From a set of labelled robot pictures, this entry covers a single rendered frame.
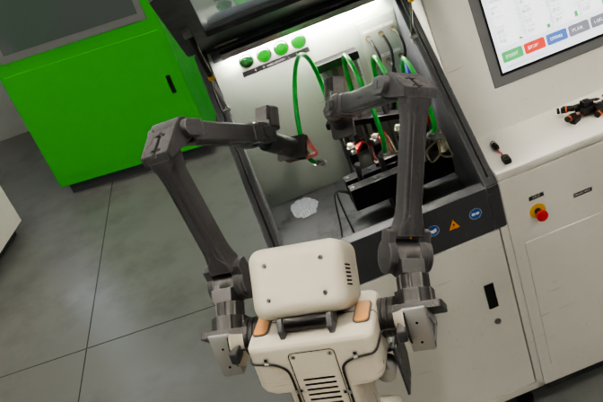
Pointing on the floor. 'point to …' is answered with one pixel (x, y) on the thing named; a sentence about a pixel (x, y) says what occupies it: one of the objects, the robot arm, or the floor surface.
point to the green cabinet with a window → (92, 60)
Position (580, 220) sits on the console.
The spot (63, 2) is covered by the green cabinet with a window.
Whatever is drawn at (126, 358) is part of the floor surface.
